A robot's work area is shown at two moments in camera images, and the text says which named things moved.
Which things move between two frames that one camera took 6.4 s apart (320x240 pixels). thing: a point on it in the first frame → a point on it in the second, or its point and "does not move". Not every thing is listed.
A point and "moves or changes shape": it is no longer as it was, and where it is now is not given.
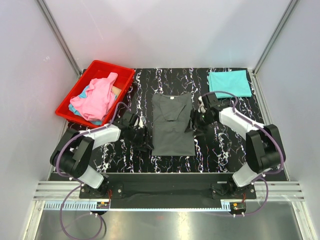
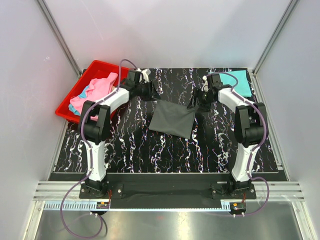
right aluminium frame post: (284, 18) does not move
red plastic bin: (96, 69) does not move
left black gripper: (144, 141) → (152, 93)
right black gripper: (195, 114) → (203, 108)
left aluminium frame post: (60, 37) does not move
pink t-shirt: (99, 99) does not move
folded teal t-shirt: (236, 82) does not move
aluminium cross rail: (277, 191) does not move
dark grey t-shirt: (170, 117) moves or changes shape
